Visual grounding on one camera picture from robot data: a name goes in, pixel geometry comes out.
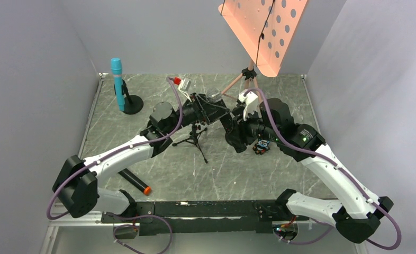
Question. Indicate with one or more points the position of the black microphone orange end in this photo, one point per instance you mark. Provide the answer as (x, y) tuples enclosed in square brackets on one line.
[(135, 181)]

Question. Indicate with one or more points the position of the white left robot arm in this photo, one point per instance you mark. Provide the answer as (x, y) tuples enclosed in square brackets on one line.
[(78, 184)]

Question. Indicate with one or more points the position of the cartoon monster sticker toy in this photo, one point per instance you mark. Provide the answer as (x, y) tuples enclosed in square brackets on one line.
[(261, 146)]

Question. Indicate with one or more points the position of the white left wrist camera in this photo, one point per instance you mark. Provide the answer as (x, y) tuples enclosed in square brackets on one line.
[(183, 86)]

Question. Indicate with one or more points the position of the black glitter microphone silver head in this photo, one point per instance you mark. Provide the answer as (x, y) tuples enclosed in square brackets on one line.
[(217, 109)]

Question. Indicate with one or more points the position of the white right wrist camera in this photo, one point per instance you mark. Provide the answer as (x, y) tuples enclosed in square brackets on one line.
[(250, 101)]

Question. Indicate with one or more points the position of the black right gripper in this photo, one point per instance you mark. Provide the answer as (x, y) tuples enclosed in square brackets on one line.
[(238, 129)]

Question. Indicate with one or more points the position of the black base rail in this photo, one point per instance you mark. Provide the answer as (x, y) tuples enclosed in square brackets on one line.
[(259, 216)]

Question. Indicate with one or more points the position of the black round-base mic stand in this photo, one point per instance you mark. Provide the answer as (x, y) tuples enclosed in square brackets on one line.
[(133, 103)]

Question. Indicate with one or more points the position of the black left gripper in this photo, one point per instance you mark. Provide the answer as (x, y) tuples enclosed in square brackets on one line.
[(210, 111)]

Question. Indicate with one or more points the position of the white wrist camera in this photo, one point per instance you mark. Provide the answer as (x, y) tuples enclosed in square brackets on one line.
[(250, 101), (183, 86)]

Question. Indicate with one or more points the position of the aluminium frame rail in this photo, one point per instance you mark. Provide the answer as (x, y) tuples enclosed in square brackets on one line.
[(96, 232)]

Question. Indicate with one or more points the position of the blue toy microphone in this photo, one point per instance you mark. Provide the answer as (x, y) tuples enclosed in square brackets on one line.
[(116, 68)]

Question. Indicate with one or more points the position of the black tripod shock-mount stand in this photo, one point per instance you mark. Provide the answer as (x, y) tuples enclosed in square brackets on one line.
[(196, 131)]

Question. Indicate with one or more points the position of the black right round-base stand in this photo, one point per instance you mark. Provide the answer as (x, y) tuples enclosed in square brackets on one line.
[(233, 138)]

